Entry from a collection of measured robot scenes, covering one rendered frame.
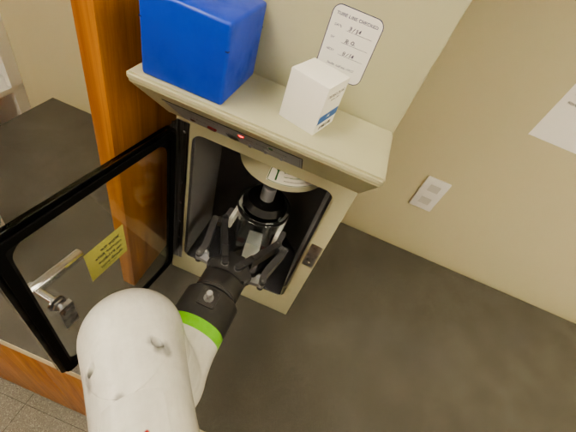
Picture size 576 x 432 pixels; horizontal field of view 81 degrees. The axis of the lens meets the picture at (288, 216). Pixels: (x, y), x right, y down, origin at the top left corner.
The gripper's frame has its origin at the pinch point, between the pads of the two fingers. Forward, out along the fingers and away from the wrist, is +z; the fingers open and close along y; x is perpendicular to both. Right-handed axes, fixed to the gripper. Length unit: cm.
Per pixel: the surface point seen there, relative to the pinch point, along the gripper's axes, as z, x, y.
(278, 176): -1.3, -13.9, -1.0
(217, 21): -14.0, -39.7, 7.3
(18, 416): -42, 120, 60
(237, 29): -12.3, -39.1, 5.9
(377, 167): -12.4, -31.1, -13.3
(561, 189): 41, -13, -66
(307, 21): -3.1, -39.4, 1.2
